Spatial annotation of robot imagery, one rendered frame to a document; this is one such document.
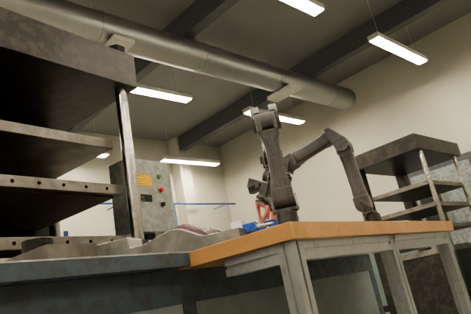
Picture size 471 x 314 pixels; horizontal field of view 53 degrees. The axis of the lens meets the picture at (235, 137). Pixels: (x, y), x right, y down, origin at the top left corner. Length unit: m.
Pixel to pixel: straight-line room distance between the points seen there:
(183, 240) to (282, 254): 0.45
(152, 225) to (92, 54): 0.93
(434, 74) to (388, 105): 0.95
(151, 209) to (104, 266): 1.47
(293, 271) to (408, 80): 7.86
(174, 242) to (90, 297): 0.44
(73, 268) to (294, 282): 0.48
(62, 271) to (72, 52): 1.50
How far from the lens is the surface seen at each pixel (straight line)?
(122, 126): 2.45
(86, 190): 2.25
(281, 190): 1.45
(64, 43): 2.39
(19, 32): 2.28
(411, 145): 5.70
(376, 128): 8.98
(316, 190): 9.62
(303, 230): 1.12
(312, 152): 2.04
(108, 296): 1.17
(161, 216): 2.60
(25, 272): 1.01
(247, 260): 1.19
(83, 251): 1.33
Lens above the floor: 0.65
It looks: 19 degrees up
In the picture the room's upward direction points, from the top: 11 degrees counter-clockwise
